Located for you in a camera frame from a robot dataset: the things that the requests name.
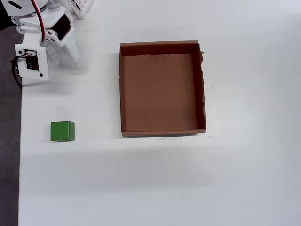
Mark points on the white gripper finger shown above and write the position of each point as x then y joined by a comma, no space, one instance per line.
73,53
53,54

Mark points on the green cube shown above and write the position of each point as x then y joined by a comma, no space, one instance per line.
61,131

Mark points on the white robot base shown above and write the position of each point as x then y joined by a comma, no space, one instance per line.
81,11

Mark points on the brown cardboard box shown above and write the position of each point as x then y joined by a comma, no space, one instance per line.
160,94

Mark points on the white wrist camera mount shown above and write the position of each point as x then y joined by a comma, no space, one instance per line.
43,61

